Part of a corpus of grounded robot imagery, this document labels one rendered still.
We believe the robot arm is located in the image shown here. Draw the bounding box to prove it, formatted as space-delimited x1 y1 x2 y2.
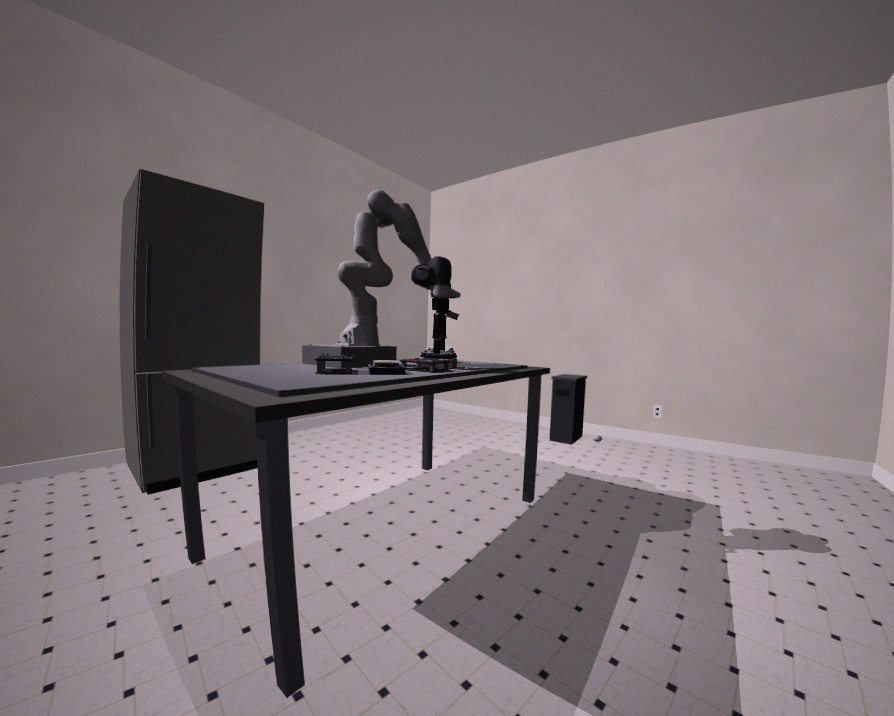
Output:
335 190 461 346

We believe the dark grey work table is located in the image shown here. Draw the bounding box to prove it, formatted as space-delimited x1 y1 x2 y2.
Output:
192 360 528 397

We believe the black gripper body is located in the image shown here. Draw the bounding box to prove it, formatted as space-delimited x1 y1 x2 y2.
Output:
432 298 449 321

